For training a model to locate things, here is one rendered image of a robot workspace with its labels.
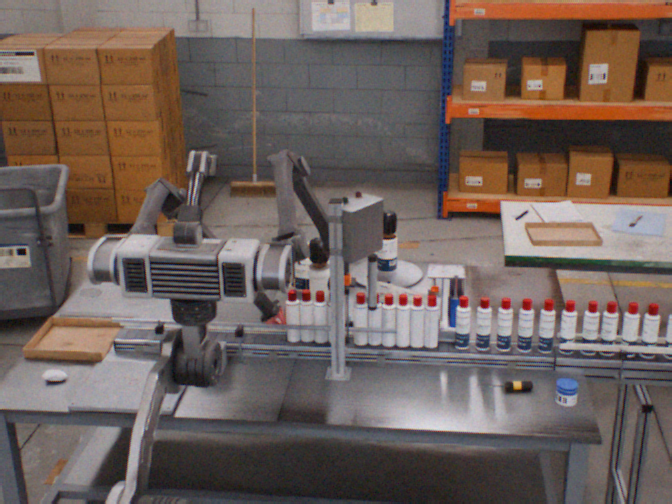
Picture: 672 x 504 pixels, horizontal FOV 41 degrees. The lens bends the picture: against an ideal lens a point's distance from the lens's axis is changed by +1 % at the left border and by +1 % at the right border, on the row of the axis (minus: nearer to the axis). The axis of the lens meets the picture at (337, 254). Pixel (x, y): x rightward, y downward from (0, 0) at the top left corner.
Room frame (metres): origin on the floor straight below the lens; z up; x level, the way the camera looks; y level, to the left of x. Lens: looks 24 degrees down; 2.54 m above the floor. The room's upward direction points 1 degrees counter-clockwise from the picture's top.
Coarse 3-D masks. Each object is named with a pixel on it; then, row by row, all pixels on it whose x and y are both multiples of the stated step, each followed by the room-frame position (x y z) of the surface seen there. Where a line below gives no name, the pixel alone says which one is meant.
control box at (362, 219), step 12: (348, 204) 2.85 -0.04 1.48; (360, 204) 2.84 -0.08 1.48; (372, 204) 2.85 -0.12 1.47; (348, 216) 2.78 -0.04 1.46; (360, 216) 2.81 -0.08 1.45; (372, 216) 2.85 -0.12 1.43; (348, 228) 2.78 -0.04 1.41; (360, 228) 2.81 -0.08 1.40; (372, 228) 2.85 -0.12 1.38; (348, 240) 2.78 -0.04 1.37; (360, 240) 2.81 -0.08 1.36; (372, 240) 2.85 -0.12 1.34; (348, 252) 2.78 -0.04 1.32; (360, 252) 2.81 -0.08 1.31; (372, 252) 2.85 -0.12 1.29
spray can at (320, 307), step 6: (318, 294) 2.96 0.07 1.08; (318, 300) 2.96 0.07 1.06; (318, 306) 2.95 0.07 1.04; (324, 306) 2.95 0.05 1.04; (318, 312) 2.95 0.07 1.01; (324, 312) 2.95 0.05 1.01; (318, 318) 2.95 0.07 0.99; (324, 318) 2.95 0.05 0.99; (318, 324) 2.95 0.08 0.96; (324, 324) 2.95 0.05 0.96; (318, 330) 2.95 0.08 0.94; (318, 336) 2.95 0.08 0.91; (324, 336) 2.95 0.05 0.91; (318, 342) 2.95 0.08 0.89; (324, 342) 2.95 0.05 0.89
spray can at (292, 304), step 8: (288, 296) 2.97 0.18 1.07; (296, 296) 2.98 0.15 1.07; (288, 304) 2.96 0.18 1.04; (296, 304) 2.96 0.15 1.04; (288, 312) 2.96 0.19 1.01; (296, 312) 2.96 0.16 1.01; (288, 320) 2.96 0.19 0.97; (296, 320) 2.96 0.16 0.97; (288, 336) 2.97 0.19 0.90; (296, 336) 2.96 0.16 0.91
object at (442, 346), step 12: (120, 336) 3.03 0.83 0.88; (132, 336) 3.03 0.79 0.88; (144, 336) 3.03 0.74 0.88; (156, 336) 3.03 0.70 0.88; (216, 336) 3.02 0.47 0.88; (228, 336) 3.02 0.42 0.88; (252, 336) 3.02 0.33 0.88; (264, 336) 3.01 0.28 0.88; (276, 336) 3.02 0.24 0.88; (300, 336) 3.01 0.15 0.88; (360, 348) 2.91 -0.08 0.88; (372, 348) 2.91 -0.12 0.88; (384, 348) 2.91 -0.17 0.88; (396, 348) 2.91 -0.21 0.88; (408, 348) 2.91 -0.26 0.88; (420, 348) 2.90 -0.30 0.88; (444, 348) 2.90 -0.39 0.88; (468, 348) 2.90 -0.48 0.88; (492, 348) 2.90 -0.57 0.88; (516, 348) 2.89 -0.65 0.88; (552, 348) 2.89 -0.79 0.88
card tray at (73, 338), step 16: (48, 320) 3.20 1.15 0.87; (64, 320) 3.22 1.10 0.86; (80, 320) 3.21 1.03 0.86; (96, 320) 3.20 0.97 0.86; (48, 336) 3.13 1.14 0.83; (64, 336) 3.13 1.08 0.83; (80, 336) 3.13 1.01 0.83; (96, 336) 3.12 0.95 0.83; (112, 336) 3.12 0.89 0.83; (32, 352) 2.97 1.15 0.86; (48, 352) 2.96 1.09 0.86; (64, 352) 2.95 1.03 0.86; (80, 352) 2.95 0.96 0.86; (96, 352) 2.94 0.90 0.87
